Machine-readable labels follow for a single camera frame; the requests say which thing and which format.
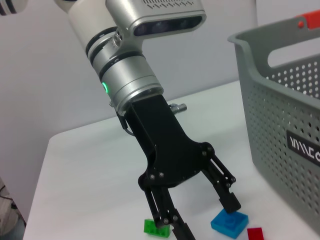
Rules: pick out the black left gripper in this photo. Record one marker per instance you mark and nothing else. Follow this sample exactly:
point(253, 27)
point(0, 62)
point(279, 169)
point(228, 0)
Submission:
point(167, 145)

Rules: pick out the dark red toy brick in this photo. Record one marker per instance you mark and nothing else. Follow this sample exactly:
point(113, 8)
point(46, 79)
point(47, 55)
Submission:
point(255, 233)

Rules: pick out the grey-green perforated storage bin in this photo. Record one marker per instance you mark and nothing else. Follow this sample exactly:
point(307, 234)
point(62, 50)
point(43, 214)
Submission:
point(275, 112)

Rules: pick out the blue square toy brick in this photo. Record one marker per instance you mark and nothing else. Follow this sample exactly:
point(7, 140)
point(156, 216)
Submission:
point(230, 222)

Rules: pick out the left gripper silver fitting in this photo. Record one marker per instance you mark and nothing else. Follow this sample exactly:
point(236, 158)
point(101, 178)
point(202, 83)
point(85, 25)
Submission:
point(178, 108)

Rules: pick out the green rectangular toy brick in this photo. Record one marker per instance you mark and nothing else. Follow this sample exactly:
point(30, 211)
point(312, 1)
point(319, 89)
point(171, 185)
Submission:
point(150, 226)

